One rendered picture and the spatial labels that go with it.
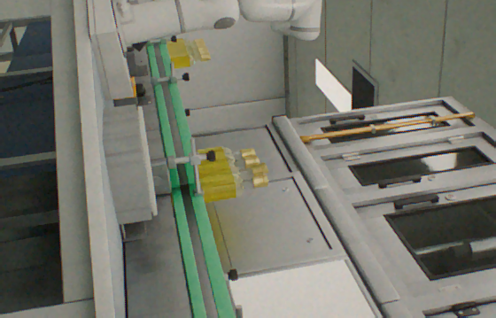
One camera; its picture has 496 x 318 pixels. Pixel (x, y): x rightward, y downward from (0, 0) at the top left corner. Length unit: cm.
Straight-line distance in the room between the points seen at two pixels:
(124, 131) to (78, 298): 38
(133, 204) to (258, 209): 56
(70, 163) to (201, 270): 37
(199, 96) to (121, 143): 670
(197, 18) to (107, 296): 75
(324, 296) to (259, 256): 23
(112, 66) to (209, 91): 652
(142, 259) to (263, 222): 51
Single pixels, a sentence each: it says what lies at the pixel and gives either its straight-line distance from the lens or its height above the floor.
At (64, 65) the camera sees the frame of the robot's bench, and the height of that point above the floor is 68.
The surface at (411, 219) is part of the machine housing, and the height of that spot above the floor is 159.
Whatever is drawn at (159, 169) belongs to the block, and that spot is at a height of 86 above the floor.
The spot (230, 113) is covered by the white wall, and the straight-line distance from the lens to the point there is 817.
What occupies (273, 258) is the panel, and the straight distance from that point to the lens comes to 166.
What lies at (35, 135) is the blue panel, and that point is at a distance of 191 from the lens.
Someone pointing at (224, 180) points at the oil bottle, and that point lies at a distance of 172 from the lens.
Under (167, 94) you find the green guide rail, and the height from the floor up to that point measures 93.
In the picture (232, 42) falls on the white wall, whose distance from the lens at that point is 783.
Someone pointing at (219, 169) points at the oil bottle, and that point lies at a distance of 177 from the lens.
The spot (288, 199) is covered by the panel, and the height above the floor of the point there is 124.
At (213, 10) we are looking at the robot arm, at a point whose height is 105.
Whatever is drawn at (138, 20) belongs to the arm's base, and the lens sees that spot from 154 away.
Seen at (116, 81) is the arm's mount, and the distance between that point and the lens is 155.
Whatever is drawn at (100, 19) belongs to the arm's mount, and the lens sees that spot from 145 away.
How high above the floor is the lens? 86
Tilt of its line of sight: 9 degrees up
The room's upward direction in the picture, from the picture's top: 82 degrees clockwise
